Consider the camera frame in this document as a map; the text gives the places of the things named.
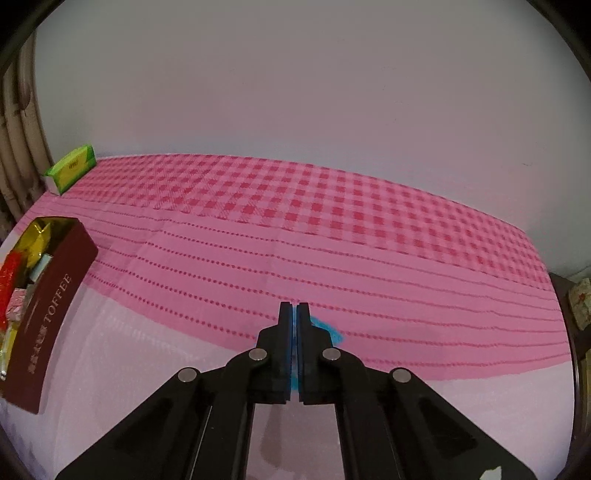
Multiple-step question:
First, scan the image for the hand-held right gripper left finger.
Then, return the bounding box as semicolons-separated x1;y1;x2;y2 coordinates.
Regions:
55;301;294;480

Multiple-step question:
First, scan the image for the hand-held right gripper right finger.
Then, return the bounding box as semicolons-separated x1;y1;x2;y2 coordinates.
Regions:
295;302;536;480

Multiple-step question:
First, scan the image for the small blue snack packet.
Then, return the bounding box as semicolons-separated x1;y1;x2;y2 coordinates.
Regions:
288;318;345;393

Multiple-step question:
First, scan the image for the dark red tin box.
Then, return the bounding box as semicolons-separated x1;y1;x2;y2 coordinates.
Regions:
0;216;99;415

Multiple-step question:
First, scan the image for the dark and light blue packet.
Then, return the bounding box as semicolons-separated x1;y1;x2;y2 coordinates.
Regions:
30;254;51;282

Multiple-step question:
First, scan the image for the small clear pinkish packet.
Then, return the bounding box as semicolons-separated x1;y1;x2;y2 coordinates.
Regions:
7;287;31;324

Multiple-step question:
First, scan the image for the red snack packet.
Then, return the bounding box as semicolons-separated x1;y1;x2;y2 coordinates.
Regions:
0;249;26;324

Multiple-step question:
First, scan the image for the dark wooden side table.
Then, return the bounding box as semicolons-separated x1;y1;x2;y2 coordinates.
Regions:
547;272;591;416

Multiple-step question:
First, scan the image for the green tissue box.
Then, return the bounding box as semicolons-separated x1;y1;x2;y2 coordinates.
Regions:
43;144;98;196

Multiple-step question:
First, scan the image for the floral teapot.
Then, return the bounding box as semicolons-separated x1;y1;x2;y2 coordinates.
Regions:
569;277;591;330

